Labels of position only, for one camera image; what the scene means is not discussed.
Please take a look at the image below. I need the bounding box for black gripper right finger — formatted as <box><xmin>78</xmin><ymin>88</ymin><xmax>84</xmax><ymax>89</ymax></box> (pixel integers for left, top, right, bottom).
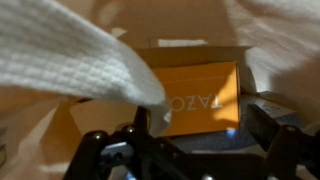
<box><xmin>244</xmin><ymin>104</ymin><xmax>280</xmax><ymax>150</ymax></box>

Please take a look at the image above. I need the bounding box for white canvas tote bag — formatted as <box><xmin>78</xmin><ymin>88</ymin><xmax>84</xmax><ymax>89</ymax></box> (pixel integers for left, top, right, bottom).
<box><xmin>0</xmin><ymin>0</ymin><xmax>319</xmax><ymax>180</ymax></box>

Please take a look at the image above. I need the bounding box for orange TAZO tea box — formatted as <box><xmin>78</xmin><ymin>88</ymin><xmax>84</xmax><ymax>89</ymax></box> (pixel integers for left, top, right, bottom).
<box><xmin>70</xmin><ymin>46</ymin><xmax>246</xmax><ymax>136</ymax></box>

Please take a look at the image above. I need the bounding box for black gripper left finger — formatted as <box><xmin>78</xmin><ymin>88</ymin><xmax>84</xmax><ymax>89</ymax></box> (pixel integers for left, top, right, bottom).
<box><xmin>133</xmin><ymin>106</ymin><xmax>149</xmax><ymax>130</ymax></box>

